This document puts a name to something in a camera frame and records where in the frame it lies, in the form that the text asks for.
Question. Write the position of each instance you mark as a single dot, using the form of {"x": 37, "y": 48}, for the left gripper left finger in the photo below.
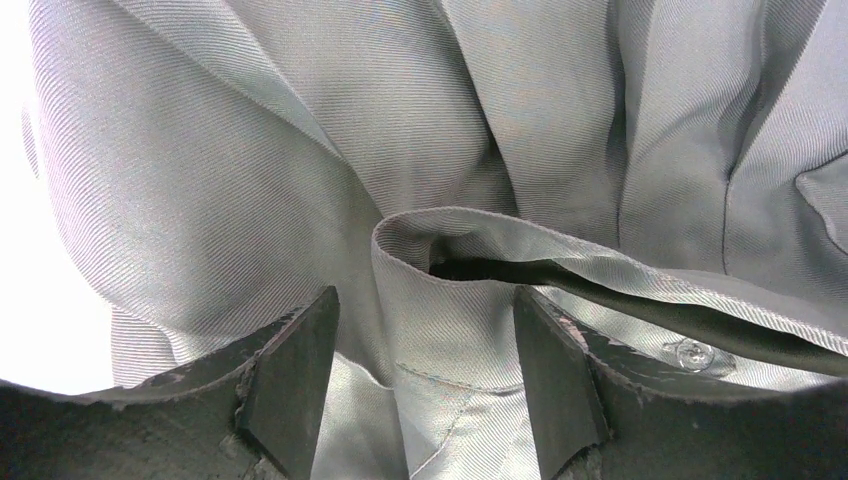
{"x": 249, "y": 410}

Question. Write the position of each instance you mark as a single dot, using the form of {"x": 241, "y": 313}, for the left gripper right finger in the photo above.
{"x": 601, "y": 410}

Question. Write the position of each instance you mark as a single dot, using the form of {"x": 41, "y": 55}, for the grey garment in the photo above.
{"x": 670, "y": 174}

